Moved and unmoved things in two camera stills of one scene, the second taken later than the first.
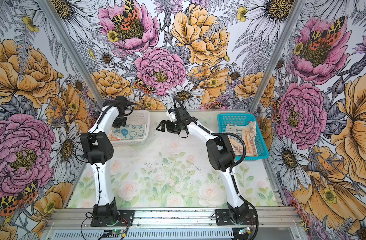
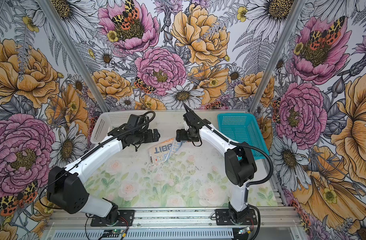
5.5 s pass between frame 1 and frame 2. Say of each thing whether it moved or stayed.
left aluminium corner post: stayed
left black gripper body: moved
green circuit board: stayed
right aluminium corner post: stayed
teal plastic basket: stayed
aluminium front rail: stayed
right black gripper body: moved
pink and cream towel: moved
